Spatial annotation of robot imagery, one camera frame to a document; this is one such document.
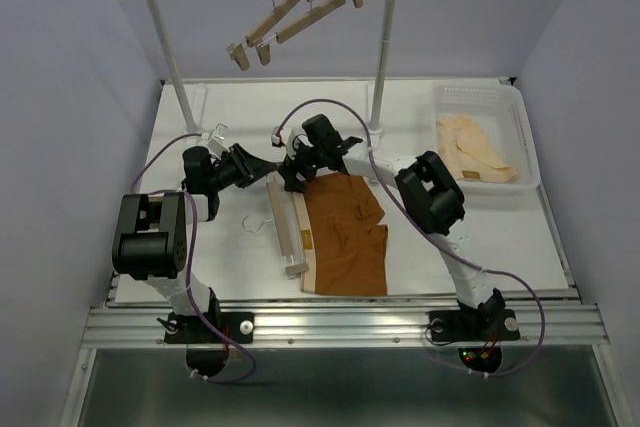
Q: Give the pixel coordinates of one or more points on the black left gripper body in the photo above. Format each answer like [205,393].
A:
[228,172]

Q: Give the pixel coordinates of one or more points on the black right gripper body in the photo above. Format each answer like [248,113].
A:
[317,152]

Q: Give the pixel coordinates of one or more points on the wooden clip hanger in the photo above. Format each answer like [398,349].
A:
[283,219]
[315,14]
[257,39]

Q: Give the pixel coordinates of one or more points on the brown underwear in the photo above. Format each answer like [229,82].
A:
[343,231]

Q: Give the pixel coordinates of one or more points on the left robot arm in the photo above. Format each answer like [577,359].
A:
[155,234]

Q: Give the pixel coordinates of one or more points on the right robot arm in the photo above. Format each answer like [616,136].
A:
[430,198]

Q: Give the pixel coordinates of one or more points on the cream underwear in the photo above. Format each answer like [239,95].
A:
[468,154]

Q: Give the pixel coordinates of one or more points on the white plastic laundry basket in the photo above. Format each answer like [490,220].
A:
[500,113]

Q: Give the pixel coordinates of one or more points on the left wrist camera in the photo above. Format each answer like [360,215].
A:
[215,139]

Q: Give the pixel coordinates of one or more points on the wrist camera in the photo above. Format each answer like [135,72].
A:
[215,139]
[285,138]

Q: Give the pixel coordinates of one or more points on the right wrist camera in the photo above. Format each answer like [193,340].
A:
[285,138]

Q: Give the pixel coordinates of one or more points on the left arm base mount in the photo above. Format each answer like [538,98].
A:
[210,345]

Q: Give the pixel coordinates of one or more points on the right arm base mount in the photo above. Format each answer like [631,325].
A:
[478,346]

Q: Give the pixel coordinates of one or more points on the aluminium rail frame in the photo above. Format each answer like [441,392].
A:
[335,323]

